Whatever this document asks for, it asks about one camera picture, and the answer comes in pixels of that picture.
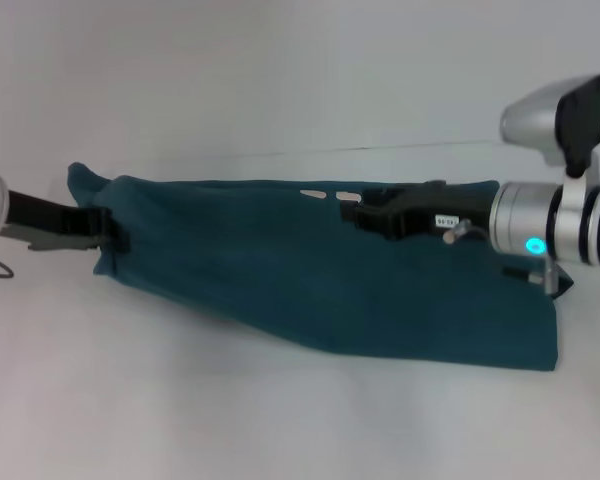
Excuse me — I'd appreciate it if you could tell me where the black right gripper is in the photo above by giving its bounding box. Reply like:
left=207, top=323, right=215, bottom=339
left=337, top=179, right=499, bottom=243

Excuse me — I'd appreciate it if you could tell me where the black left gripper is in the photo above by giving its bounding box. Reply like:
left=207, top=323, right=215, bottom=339
left=0, top=187, right=132, bottom=254

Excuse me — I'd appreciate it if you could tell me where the teal blue t-shirt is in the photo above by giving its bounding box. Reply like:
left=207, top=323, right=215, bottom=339
left=67, top=160, right=576, bottom=375

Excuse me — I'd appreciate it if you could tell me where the right wrist connector cable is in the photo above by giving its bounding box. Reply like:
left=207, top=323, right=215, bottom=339
left=442, top=221, right=562, bottom=297

